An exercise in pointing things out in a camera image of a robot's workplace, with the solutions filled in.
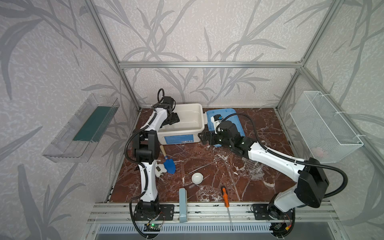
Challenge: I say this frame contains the white plastic storage bin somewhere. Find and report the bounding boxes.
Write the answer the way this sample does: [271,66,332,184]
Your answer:
[158,104,206,145]

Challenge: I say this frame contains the blue plastic bin lid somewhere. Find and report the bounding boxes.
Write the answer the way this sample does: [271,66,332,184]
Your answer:
[214,109,245,150]

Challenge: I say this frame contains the thin metal rod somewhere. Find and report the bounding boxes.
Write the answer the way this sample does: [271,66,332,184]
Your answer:
[188,162,216,175]

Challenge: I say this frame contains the clear test tube rack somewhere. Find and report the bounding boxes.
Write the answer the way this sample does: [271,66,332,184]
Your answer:
[242,158,265,181]

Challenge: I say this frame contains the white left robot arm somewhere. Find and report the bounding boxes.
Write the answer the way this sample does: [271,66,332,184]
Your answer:
[125,96,180,218]

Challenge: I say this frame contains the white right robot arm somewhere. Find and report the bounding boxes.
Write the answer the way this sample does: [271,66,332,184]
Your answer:
[198,121,348,220]

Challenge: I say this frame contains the white molecule model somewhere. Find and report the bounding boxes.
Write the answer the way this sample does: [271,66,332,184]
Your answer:
[155,163,168,178]

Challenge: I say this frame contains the grey teal bar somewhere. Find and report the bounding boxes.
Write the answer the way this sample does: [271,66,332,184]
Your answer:
[179,188,188,223]

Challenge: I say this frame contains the green circuit board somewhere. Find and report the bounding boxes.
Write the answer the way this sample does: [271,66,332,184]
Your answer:
[143,223,162,232]

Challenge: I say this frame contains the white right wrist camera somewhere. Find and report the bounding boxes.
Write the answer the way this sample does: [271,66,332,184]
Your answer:
[211,114,223,133]

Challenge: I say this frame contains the wooden handled blue brush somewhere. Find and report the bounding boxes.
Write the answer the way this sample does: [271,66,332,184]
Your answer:
[160,145,176,175]

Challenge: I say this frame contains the orange handled screwdriver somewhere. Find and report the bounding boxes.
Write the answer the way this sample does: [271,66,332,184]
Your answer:
[221,186,234,231]

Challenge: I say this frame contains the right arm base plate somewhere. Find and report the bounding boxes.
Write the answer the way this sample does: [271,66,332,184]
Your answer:
[251,204,278,221]

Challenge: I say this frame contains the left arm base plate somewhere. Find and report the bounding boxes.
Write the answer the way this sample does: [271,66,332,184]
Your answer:
[134,204,175,221]

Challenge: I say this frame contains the white wire mesh basket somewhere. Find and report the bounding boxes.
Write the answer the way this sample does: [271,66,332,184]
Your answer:
[290,91,364,164]

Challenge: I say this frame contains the aluminium frame profile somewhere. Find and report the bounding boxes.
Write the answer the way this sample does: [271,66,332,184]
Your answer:
[83,0,384,175]

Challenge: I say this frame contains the clear wall shelf green mat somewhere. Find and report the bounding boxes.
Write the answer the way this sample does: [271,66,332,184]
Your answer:
[43,94,120,163]

